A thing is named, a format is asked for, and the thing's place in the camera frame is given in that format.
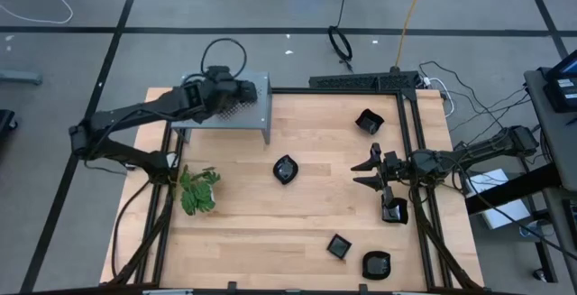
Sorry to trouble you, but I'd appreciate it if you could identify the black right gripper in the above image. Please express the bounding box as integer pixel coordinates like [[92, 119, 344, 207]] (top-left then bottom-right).
[[350, 142, 410, 207]]

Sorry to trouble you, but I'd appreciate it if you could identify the black wavy square mini plate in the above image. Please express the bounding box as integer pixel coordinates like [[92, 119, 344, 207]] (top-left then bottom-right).
[[354, 108, 386, 135]]

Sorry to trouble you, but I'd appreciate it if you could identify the black leaf-shaped mini plate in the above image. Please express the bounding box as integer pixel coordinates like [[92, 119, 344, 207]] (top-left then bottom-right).
[[271, 153, 299, 186]]

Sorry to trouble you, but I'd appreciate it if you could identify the black curved square mini plate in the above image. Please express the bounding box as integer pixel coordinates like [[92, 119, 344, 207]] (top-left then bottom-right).
[[380, 197, 409, 226]]

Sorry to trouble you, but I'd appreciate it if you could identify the black rounded square mini plate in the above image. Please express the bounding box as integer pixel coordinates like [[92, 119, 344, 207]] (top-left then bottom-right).
[[362, 250, 392, 281]]

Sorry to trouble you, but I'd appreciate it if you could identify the grey perforated metal shelf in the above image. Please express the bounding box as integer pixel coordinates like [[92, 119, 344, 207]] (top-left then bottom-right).
[[169, 69, 273, 146]]

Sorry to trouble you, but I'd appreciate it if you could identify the black perforated bar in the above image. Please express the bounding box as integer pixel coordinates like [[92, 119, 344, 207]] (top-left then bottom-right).
[[308, 70, 421, 91]]

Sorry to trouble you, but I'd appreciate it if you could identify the green plant in white pot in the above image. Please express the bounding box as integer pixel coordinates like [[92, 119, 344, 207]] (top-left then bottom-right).
[[179, 164, 222, 217]]

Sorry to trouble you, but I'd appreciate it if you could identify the black desk crossbar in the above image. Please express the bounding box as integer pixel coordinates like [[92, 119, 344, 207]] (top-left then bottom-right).
[[463, 162, 563, 217]]

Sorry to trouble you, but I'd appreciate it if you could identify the white box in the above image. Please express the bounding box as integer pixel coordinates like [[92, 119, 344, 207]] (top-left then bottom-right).
[[465, 167, 532, 231]]

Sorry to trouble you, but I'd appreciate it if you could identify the grey desk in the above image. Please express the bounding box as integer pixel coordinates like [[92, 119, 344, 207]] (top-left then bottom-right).
[[523, 66, 577, 193]]

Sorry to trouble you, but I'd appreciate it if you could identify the black laptop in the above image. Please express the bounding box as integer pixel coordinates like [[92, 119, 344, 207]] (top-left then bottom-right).
[[542, 50, 577, 115]]

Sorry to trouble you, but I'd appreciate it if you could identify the grey furniture foot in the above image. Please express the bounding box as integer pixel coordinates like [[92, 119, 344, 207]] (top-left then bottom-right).
[[0, 69, 44, 86]]

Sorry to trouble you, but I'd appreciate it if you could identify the black caster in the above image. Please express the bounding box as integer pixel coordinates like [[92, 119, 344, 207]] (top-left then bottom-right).
[[0, 108, 19, 143]]

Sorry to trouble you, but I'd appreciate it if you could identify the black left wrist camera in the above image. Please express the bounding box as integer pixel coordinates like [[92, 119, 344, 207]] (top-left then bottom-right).
[[207, 65, 234, 83]]

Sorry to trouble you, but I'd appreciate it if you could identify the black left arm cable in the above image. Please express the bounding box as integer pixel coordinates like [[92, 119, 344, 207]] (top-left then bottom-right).
[[199, 37, 248, 79]]

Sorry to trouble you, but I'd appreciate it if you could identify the white power cable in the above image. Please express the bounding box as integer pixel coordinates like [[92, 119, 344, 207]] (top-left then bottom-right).
[[422, 76, 455, 119]]

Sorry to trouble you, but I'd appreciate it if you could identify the yellow hanging cable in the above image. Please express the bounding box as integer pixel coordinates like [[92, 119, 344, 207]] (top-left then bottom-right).
[[394, 0, 429, 69]]

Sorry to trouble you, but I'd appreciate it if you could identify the black base cable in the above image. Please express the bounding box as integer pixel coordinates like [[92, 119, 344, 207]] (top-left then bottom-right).
[[110, 178, 152, 282]]

